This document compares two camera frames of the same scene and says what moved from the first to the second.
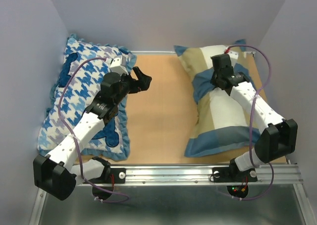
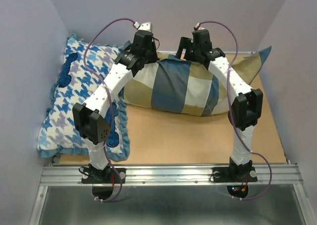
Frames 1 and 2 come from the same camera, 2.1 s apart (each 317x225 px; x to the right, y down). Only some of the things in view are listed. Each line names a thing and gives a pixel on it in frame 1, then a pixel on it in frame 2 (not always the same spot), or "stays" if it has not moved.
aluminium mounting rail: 284,174 stays
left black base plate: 117,176 stays
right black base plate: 233,174 stays
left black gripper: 141,84 to 154,57
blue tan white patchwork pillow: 221,124 to 182,86
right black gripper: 213,80 to 184,43
